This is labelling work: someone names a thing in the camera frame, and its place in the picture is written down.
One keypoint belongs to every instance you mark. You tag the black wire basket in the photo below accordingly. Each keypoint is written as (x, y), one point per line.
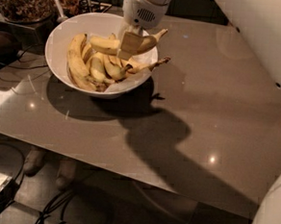
(85, 7)

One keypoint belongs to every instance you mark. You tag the white ceramic bowl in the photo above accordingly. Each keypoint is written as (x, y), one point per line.
(91, 24)

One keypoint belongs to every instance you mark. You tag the large left yellow banana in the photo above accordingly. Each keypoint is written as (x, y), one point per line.
(76, 65)

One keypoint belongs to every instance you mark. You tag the dark round device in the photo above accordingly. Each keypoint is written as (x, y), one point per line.
(9, 48)

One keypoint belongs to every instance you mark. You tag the light shoe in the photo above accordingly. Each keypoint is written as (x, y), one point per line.
(34, 161)
(66, 173)

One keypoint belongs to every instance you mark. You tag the white handled scoop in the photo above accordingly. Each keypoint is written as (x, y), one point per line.
(62, 17)

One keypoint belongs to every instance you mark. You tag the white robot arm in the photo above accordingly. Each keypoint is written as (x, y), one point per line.
(260, 24)

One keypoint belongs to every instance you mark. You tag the right light shoe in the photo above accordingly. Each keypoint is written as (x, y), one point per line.
(66, 173)

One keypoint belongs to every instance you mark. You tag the small middle yellow banana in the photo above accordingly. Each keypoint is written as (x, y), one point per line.
(97, 69)

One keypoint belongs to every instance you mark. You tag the banana with long stem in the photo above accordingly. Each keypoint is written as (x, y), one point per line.
(133, 66)

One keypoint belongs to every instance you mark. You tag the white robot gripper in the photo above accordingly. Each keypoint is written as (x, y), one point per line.
(142, 14)

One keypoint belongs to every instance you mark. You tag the left light shoe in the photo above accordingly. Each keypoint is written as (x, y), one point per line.
(34, 161)

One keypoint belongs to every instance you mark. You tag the back left upright banana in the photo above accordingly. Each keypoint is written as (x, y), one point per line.
(112, 36)

